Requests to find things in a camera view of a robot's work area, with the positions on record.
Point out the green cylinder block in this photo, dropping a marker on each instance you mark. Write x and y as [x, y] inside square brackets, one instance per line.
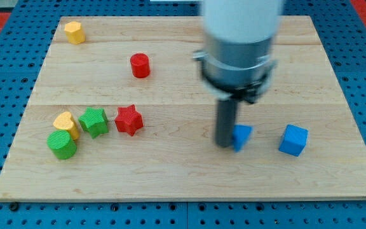
[61, 144]

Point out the blue cube block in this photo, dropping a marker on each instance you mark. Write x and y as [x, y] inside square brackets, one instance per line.
[293, 140]

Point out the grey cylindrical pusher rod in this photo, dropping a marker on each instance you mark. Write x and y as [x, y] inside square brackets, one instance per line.
[225, 122]

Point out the green star block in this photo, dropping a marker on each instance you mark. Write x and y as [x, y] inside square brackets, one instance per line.
[94, 122]

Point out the blue triangle block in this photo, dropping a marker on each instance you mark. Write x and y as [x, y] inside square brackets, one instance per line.
[241, 135]

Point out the yellow heart block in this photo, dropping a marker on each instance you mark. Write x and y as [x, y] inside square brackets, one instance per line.
[65, 121]

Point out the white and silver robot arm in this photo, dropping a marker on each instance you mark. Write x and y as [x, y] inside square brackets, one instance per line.
[235, 61]

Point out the red star block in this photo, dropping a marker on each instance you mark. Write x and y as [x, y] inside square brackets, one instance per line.
[128, 120]

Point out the wooden board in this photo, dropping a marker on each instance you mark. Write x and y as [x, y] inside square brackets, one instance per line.
[173, 157]

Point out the red cylinder block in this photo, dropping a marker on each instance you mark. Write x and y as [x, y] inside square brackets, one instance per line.
[140, 65]

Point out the yellow hexagon block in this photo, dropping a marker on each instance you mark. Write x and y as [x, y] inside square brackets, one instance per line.
[74, 32]

